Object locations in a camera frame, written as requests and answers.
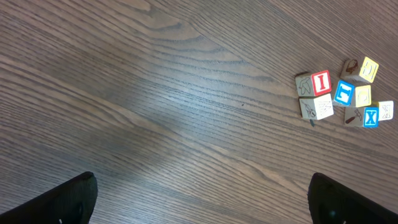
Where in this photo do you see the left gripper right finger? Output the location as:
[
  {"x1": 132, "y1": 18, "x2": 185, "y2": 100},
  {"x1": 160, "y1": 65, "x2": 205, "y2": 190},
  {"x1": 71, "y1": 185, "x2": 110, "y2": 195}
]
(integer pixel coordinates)
[{"x1": 307, "y1": 172, "x2": 397, "y2": 224}]

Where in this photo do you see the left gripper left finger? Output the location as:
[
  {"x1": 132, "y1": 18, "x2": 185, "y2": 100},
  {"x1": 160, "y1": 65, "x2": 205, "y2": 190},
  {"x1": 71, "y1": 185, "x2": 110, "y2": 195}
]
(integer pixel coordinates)
[{"x1": 1, "y1": 172, "x2": 98, "y2": 224}]

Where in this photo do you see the white green-sided block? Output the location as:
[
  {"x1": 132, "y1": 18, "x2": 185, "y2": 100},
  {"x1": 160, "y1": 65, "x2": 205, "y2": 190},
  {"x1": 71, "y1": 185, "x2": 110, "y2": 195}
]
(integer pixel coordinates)
[{"x1": 299, "y1": 93, "x2": 334, "y2": 120}]

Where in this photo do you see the blue X block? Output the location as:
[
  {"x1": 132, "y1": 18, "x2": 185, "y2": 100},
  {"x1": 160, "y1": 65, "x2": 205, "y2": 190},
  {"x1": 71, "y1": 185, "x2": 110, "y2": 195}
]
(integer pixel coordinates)
[{"x1": 344, "y1": 106, "x2": 379, "y2": 128}]

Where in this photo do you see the white patterned block right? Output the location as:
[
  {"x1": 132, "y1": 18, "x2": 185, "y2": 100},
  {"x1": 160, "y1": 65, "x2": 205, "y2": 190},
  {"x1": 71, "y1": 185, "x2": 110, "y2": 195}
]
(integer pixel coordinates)
[{"x1": 373, "y1": 101, "x2": 394, "y2": 121}]

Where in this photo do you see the blue L block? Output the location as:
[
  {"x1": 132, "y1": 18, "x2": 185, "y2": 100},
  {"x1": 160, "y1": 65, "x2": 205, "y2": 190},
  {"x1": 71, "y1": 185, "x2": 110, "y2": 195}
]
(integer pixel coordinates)
[{"x1": 331, "y1": 80, "x2": 355, "y2": 107}]

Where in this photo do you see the yellow block centre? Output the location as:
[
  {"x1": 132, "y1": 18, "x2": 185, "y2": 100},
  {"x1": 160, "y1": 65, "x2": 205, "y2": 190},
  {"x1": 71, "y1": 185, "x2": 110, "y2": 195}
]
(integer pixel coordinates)
[{"x1": 351, "y1": 85, "x2": 371, "y2": 108}]

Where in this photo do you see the yellow block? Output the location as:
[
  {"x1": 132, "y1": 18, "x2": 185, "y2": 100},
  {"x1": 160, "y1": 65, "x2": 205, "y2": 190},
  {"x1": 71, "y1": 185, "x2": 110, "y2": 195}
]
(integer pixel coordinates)
[
  {"x1": 340, "y1": 56, "x2": 379, "y2": 83},
  {"x1": 351, "y1": 85, "x2": 371, "y2": 108}
]

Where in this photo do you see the red I block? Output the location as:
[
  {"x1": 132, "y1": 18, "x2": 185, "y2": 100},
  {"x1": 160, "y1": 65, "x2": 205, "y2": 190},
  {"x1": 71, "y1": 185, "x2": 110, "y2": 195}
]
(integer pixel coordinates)
[{"x1": 295, "y1": 70, "x2": 331, "y2": 97}]

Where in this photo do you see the yellow block far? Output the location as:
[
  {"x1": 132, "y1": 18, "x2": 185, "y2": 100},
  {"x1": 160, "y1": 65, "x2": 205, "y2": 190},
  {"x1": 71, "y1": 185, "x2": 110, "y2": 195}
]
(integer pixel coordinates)
[{"x1": 340, "y1": 56, "x2": 379, "y2": 83}]

